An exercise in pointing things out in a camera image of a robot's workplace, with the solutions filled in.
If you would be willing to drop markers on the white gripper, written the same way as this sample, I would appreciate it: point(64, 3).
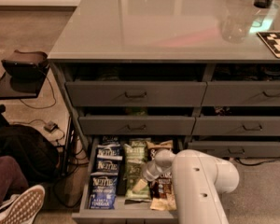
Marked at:
point(151, 172)

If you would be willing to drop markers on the green jalapeno chip bag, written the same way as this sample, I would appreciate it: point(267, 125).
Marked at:
point(133, 172)
point(136, 149)

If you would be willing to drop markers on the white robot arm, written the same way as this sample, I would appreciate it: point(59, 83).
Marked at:
point(198, 180)

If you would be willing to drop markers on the front brown sea salt bag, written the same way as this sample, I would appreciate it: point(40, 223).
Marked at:
point(163, 197)

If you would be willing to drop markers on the brown sea salt bag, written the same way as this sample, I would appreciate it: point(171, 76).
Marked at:
point(163, 197)
point(154, 147)

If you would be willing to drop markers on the open bottom left drawer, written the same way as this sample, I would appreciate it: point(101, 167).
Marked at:
point(124, 212)

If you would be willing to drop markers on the front blue Kettle chip bag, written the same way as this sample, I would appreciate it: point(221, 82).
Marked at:
point(103, 190)

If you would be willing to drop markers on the rear brown sea salt bag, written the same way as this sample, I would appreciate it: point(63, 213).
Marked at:
point(154, 147)

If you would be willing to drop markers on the rear blue Kettle chip bag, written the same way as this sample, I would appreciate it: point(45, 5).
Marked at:
point(109, 150)

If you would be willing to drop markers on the middle left grey drawer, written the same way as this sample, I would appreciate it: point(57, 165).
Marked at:
point(137, 125)

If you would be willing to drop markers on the grey drawer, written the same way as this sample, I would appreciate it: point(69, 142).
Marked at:
point(237, 149)
point(236, 126)
point(136, 93)
point(242, 93)
point(137, 125)

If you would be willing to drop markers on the middle right grey drawer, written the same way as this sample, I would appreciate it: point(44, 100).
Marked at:
point(236, 126)

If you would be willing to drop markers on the bottom right grey drawer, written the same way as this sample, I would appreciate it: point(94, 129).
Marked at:
point(237, 149)

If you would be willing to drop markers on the top left grey drawer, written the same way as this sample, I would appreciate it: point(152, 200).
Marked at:
point(136, 93)

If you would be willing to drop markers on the grey drawer cabinet counter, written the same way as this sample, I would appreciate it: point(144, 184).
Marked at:
point(179, 40)

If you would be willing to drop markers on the top right grey drawer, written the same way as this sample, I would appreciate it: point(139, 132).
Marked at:
point(242, 93)

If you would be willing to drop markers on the black backpack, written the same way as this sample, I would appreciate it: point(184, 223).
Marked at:
point(37, 157)

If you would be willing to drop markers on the black power adapter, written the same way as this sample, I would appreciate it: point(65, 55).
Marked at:
point(50, 126)

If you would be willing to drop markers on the white soled sneaker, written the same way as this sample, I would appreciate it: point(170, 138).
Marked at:
point(22, 208)

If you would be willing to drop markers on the seated person maroon leg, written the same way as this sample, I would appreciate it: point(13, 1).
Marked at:
point(11, 177)

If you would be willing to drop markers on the black device on side table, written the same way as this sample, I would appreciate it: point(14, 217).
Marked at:
point(26, 65)

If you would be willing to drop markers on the dark glass side table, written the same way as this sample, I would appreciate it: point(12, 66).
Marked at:
point(12, 88)

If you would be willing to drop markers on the black white checker tag board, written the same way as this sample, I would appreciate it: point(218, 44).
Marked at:
point(272, 40)

